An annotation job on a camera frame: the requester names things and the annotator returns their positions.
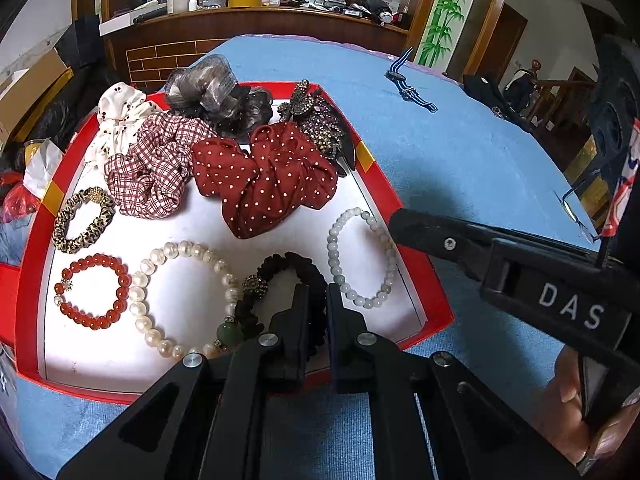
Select red jewelry tray box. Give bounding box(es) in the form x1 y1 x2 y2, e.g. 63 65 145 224
13 80 457 406

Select black hair claw clip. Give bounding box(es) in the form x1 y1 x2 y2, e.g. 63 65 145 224
330 107 356 177

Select right hand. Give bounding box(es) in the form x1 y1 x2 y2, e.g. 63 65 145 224
533 346 639 479

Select black scrunchie hair tie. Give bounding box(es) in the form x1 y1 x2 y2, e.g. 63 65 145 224
234 250 329 361

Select red plaid scrunchie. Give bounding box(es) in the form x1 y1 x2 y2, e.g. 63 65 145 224
104 112 217 220

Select leopard print bracelet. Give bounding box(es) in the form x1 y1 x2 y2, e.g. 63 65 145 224
51 185 116 255

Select red bead bracelet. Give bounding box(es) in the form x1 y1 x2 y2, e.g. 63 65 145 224
53 252 132 331

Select cardboard box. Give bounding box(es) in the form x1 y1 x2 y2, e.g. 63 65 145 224
1 49 74 150

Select wooden dresser counter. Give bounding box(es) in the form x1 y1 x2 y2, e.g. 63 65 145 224
103 6 408 90

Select black garment on bed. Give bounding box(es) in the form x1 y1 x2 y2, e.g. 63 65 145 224
462 75 530 132

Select white flat box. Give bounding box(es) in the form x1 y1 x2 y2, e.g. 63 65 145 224
99 0 167 37

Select blue striped strap watch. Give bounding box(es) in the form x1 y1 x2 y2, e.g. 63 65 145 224
385 47 438 114

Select rhinestone hair clip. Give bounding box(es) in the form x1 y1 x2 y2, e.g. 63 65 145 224
277 79 346 160

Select small pale bead bracelet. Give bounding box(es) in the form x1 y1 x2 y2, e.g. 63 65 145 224
325 206 399 310

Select white dotted scrunchie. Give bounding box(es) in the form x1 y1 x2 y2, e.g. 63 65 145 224
85 82 162 171

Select large white pearl bracelet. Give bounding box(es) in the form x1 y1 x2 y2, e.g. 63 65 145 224
128 239 242 360

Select red polka dot scrunchie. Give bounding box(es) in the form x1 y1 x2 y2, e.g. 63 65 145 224
191 122 337 240

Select blue frame eyeglasses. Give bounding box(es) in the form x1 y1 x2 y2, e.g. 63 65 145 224
554 169 604 244

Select grey organza scrunchie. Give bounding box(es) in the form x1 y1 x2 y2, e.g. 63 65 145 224
164 54 273 144

